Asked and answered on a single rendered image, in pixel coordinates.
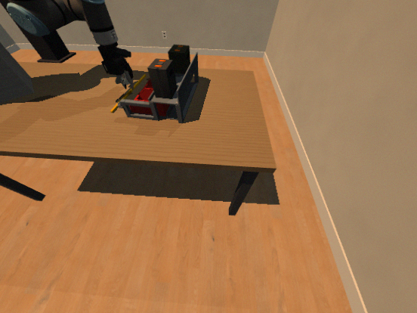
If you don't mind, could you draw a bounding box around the yellow long bar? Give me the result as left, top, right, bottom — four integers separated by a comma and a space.
110, 74, 146, 113

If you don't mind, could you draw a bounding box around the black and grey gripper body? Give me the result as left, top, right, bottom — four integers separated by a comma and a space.
97, 42, 127, 76

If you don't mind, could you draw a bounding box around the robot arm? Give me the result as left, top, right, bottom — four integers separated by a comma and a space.
7, 0, 118, 45

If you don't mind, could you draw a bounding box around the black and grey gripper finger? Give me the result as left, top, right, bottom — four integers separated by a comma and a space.
123, 63, 134, 90
116, 75, 127, 89

